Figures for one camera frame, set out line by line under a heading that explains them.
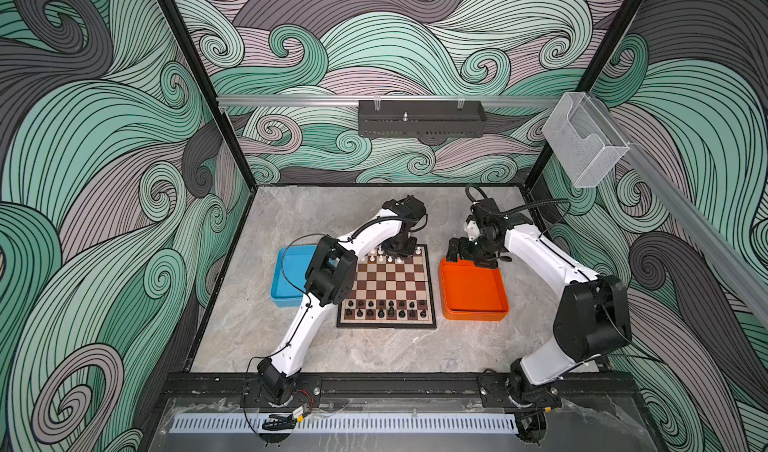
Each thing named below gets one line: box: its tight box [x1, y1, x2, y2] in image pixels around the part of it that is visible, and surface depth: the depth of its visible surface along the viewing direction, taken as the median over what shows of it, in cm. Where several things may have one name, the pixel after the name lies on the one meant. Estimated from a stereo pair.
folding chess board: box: [336, 244, 437, 329], surface depth 89 cm
